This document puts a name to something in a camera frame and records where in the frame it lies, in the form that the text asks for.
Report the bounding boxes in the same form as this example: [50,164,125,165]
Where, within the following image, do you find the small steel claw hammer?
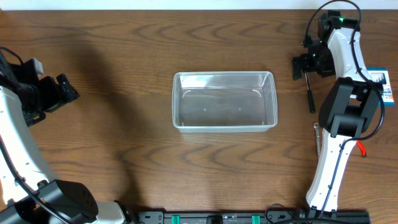
[305,72,316,114]

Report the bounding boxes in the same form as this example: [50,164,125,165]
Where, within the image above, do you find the clear plastic storage container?
[172,71,278,133]

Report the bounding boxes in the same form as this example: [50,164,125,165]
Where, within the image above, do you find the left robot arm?
[1,57,137,223]

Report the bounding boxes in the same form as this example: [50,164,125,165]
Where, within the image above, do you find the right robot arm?
[292,10,383,217]

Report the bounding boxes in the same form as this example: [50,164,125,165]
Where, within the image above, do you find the blue white cardboard box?
[368,67,394,106]

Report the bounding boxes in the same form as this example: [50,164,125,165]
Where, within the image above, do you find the silver ring wrench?
[313,122,321,159]

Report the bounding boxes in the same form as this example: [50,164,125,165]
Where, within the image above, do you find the red handled pliers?
[356,141,367,158]

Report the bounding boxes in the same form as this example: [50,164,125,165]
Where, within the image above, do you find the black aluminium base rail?
[136,208,371,224]

